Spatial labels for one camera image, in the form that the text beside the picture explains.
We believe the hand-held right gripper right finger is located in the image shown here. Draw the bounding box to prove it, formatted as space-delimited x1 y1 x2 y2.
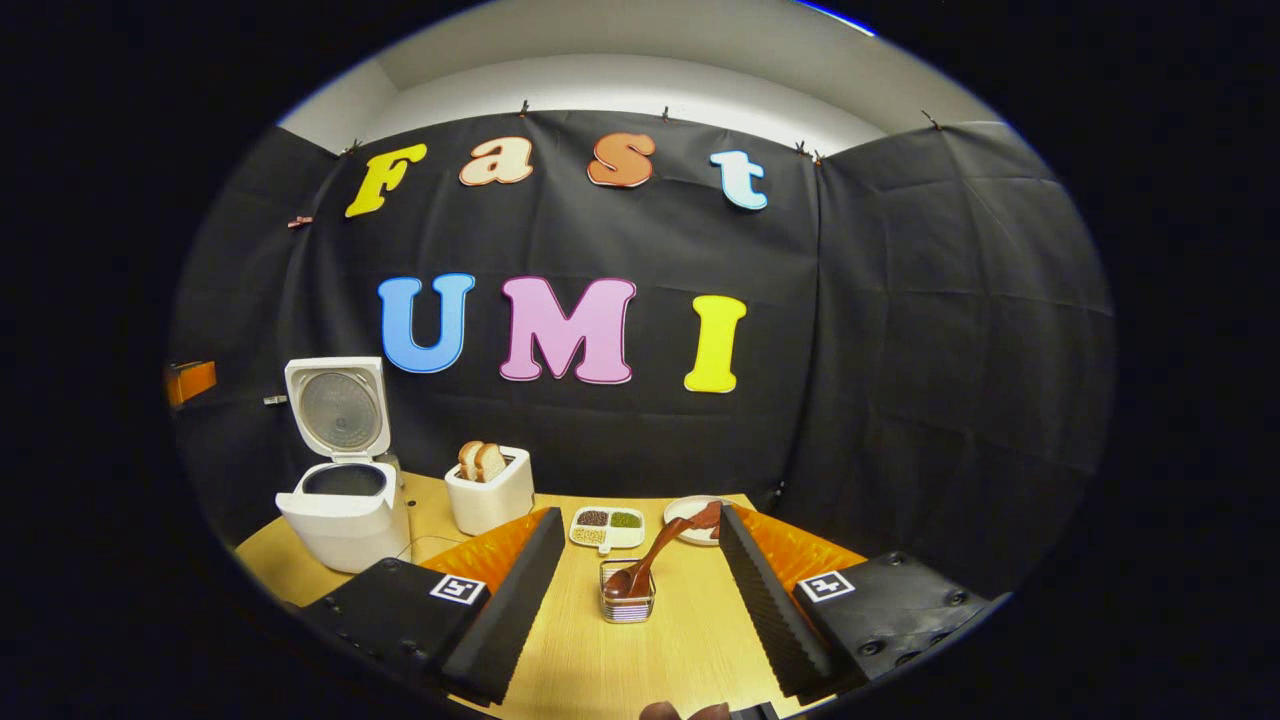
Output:
716 502 993 701

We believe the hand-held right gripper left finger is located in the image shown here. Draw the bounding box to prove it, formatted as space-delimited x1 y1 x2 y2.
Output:
298 506 568 707

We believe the wire chopstick holder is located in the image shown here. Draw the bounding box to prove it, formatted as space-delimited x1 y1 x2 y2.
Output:
598 558 659 625

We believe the wooden spoon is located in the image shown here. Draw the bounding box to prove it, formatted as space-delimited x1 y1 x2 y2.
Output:
603 500 723 601

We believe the white rice cooker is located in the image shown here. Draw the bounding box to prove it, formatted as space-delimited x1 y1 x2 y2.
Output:
275 356 414 575

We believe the white toaster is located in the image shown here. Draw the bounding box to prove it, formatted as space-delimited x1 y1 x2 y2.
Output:
444 446 537 537

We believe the white round plate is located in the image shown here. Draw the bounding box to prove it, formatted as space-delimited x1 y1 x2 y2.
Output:
663 495 736 547

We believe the white divided grain dish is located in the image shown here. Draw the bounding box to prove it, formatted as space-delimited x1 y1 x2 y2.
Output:
568 506 648 555

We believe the black backdrop cloth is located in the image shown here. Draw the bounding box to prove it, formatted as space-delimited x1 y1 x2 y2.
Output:
170 108 1117 601

